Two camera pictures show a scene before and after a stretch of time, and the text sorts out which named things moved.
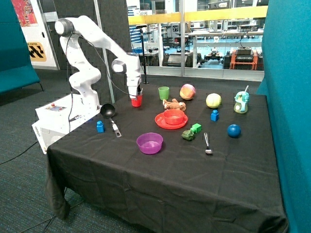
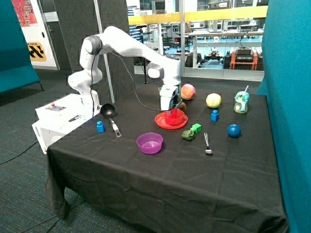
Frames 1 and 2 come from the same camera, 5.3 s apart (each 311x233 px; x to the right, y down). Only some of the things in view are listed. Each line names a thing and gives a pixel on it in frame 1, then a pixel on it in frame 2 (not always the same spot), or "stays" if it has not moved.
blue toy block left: x=100 y=125 stays
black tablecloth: x=172 y=159 stays
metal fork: x=208 y=151 stays
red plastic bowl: x=173 y=116 stays
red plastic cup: x=136 y=102 -> x=173 y=113
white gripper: x=133 y=81 -> x=170 y=93
